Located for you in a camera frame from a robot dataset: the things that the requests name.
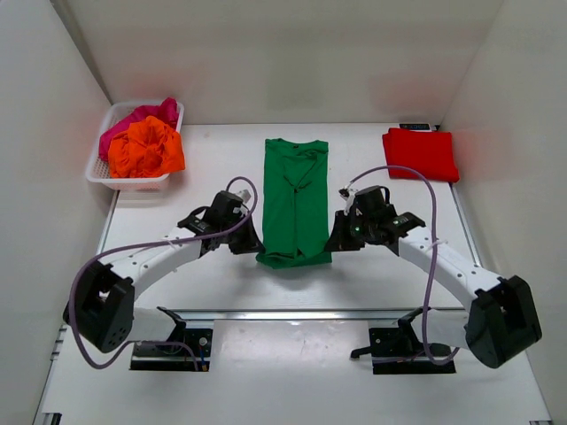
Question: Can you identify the green t shirt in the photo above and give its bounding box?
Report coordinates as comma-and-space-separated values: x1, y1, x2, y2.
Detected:
256, 138, 332, 269

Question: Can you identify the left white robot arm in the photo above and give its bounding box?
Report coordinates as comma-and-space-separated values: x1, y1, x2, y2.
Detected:
64, 190, 263, 353

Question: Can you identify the white plastic basket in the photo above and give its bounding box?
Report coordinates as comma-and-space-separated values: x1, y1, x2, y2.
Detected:
85, 122, 182, 190

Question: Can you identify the folded red t shirt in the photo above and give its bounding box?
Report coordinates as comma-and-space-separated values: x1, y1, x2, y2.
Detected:
382, 127, 460, 183

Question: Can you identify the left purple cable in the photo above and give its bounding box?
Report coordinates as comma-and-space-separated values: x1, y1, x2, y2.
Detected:
66, 175, 260, 371

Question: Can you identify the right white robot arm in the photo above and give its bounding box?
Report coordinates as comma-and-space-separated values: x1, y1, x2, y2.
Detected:
324, 186, 542, 369

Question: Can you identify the orange t shirt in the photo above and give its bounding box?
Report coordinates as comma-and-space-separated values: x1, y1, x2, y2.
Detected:
108, 116, 185, 179

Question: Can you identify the pink t shirt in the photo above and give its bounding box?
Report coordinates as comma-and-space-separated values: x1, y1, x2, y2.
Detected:
98, 97, 184, 162

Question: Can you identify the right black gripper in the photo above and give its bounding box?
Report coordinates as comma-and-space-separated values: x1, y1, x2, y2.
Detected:
325, 211, 376, 252

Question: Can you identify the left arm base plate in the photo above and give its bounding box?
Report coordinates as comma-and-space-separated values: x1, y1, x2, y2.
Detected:
129, 321, 214, 373

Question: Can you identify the small black device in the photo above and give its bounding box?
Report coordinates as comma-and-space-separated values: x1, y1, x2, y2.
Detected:
399, 123, 431, 131

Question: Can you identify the aluminium rail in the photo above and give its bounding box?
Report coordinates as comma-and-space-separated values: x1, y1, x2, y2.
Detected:
172, 308, 470, 323

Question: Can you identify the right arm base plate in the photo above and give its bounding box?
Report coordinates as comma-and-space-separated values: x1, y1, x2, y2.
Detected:
349, 320, 456, 375

